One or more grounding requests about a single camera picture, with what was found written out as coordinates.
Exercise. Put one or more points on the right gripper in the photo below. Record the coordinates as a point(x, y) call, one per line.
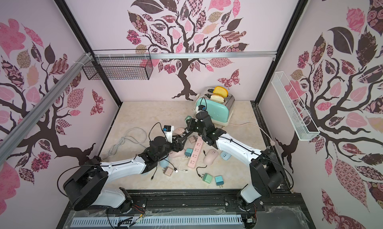
point(193, 126)

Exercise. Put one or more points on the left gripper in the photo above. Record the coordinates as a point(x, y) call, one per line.
point(180, 146)

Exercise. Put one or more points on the teal charger plug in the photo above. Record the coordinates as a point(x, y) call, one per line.
point(219, 181)
point(188, 152)

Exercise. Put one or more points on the pink power strip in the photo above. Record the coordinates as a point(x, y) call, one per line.
point(195, 154)

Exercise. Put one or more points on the pink charger plug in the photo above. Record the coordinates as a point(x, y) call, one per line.
point(168, 171)

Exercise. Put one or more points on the blue mouse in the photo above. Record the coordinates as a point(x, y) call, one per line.
point(225, 156)
point(164, 163)

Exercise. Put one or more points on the green charger plug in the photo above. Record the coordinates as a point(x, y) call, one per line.
point(207, 178)

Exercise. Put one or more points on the pink mouse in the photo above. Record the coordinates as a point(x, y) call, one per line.
point(177, 154)
point(210, 157)
point(179, 131)

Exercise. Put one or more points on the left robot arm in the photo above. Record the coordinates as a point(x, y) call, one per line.
point(86, 187)

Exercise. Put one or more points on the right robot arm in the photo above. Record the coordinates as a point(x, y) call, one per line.
point(266, 173)

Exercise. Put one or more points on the mint green toaster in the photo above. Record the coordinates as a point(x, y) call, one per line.
point(220, 112)

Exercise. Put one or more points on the pale toast slice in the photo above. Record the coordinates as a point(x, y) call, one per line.
point(217, 98)

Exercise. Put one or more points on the yellow toast slice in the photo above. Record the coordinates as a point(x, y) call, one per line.
point(223, 92)

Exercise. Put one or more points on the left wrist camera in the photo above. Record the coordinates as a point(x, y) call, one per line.
point(168, 131)

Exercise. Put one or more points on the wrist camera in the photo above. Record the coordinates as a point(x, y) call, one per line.
point(168, 131)
point(202, 108)

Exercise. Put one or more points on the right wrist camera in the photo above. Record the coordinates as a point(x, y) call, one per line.
point(202, 108)

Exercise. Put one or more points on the black wire basket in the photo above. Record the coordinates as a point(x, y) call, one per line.
point(131, 65)

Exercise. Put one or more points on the white slotted cable duct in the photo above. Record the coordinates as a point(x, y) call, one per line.
point(156, 221)

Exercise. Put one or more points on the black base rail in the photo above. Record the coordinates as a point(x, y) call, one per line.
point(280, 211)

